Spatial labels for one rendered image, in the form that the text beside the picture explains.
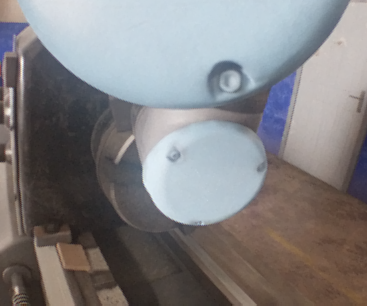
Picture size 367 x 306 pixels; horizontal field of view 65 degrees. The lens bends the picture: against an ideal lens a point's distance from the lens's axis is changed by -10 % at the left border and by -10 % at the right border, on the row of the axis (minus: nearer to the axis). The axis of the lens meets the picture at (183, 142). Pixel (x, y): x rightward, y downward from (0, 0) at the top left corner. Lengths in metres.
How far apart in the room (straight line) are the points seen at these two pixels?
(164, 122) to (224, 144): 0.05
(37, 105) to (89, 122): 0.12
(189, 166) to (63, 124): 0.51
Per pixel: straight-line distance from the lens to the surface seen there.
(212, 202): 0.24
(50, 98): 0.68
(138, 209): 0.59
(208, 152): 0.21
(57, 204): 0.78
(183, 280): 0.89
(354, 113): 3.69
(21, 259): 0.90
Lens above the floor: 1.34
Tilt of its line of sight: 18 degrees down
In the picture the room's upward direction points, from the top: 8 degrees clockwise
